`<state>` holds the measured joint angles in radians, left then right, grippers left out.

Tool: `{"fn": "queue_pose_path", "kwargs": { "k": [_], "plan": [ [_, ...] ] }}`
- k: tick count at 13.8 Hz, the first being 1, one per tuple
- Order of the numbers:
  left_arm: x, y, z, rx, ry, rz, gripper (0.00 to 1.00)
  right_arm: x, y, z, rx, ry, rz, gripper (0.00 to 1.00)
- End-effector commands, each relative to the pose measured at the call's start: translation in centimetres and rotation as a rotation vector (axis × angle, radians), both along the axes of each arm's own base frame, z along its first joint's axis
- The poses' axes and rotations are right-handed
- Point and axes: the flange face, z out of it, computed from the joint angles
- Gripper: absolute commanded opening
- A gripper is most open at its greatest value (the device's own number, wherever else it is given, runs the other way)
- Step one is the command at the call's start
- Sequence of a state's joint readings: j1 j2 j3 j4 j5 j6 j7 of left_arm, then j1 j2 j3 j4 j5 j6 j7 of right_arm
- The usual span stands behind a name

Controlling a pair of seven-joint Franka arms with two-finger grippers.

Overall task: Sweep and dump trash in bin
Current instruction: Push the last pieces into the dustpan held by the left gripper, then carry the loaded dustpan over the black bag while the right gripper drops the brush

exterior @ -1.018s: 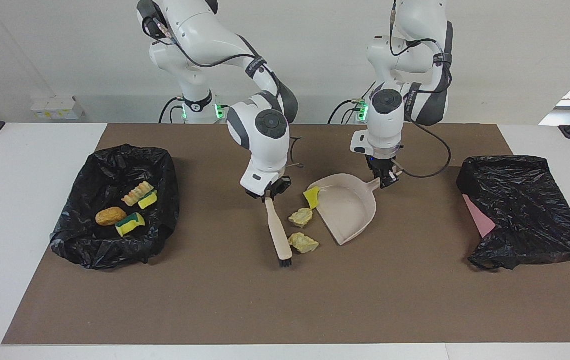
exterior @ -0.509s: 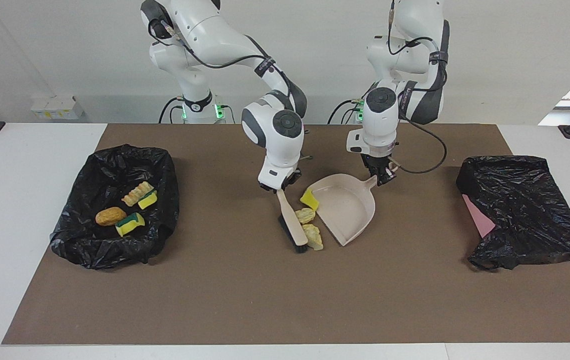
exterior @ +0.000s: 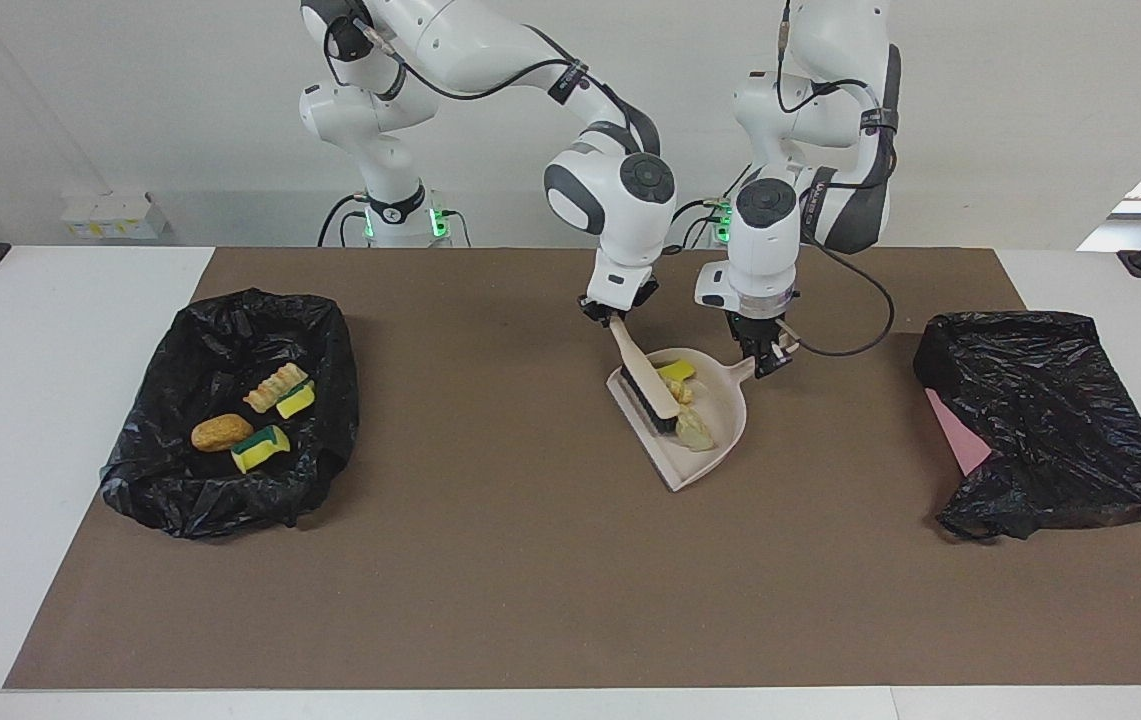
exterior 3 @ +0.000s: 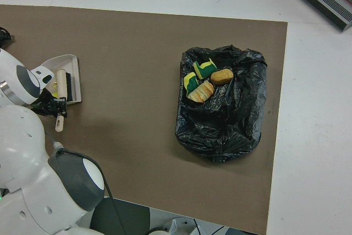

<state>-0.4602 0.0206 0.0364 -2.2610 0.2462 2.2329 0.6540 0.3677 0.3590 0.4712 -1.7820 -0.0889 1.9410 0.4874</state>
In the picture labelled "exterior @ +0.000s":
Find brown toy bread roll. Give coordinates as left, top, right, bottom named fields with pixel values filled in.
left=190, top=414, right=256, bottom=454

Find black right base cable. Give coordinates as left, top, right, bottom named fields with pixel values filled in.
left=317, top=193, right=372, bottom=249

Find white box on floor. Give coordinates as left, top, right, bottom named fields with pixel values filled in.
left=61, top=191, right=170, bottom=242

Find brown table mat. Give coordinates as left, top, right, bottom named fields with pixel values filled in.
left=4, top=247, right=1141, bottom=691

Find pink bin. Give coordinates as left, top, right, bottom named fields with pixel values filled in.
left=924, top=388, right=993, bottom=477

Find beige hand brush black bristles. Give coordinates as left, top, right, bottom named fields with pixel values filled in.
left=608, top=316, right=683, bottom=437

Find cream sponge piece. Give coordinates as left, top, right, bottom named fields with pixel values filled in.
left=242, top=363, right=312, bottom=414

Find beige plastic dustpan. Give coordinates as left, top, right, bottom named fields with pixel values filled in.
left=606, top=346, right=757, bottom=493

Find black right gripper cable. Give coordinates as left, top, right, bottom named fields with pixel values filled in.
left=324, top=14, right=653, bottom=153

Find black left base cable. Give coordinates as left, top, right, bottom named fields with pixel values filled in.
left=660, top=196, right=731, bottom=251

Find black base cable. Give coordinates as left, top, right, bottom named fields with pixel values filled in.
left=660, top=196, right=731, bottom=251
left=317, top=193, right=372, bottom=249

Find jagged pale foam chunk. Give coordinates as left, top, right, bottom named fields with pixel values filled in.
left=675, top=411, right=722, bottom=454

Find black plastic trash bag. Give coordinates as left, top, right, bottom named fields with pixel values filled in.
left=913, top=310, right=1141, bottom=543
left=99, top=288, right=361, bottom=541

